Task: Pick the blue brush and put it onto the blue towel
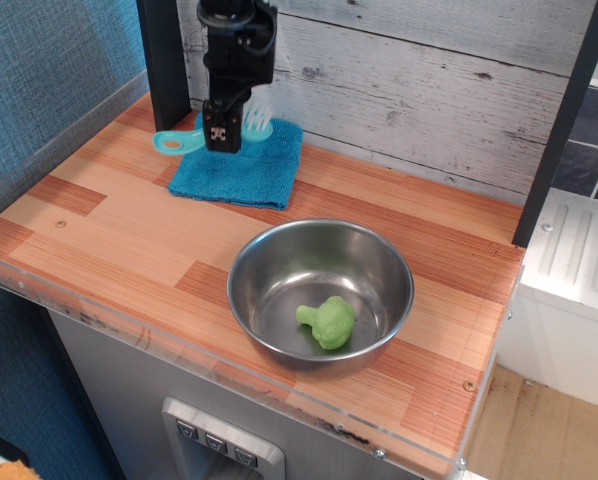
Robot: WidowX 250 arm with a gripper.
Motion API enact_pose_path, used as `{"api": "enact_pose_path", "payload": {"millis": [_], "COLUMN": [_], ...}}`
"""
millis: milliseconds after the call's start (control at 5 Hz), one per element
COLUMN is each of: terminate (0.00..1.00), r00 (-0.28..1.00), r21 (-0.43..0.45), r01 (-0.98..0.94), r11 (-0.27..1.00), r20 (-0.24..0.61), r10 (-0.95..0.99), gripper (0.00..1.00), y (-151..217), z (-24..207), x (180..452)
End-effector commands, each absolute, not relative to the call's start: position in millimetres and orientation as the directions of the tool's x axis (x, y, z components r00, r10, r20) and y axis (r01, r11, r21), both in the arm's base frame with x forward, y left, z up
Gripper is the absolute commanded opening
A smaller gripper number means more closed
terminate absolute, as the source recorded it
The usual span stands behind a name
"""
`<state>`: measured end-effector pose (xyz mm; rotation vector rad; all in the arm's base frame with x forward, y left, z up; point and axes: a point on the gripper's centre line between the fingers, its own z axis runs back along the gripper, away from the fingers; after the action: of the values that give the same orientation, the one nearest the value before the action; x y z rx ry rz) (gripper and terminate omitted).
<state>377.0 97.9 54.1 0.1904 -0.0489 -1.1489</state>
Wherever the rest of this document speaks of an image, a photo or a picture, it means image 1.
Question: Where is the white ribbed side unit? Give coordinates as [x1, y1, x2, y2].
[498, 189, 598, 405]

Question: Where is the green toy broccoli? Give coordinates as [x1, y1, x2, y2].
[295, 296, 355, 350]

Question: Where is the blue folded towel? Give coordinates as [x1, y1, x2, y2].
[168, 118, 303, 210]

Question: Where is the silver button control panel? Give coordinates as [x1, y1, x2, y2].
[161, 397, 286, 479]

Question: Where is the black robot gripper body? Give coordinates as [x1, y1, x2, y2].
[196, 1, 278, 108]

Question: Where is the orange object at corner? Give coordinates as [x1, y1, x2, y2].
[0, 461, 41, 480]

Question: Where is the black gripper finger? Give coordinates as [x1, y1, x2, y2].
[202, 100, 243, 153]

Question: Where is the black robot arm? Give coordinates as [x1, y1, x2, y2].
[197, 1, 277, 153]

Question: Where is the teal brush with white bristles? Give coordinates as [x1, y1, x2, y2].
[153, 98, 273, 156]

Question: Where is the stainless steel bowl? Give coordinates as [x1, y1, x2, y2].
[227, 219, 415, 379]

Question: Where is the dark left shelf post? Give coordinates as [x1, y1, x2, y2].
[136, 0, 191, 131]

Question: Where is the clear acrylic table edge guard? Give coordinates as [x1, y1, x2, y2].
[0, 242, 524, 479]

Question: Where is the dark right shelf post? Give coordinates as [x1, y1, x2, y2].
[512, 1, 598, 248]

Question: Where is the dark shelf post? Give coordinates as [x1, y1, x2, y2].
[136, 0, 191, 131]
[512, 1, 598, 248]

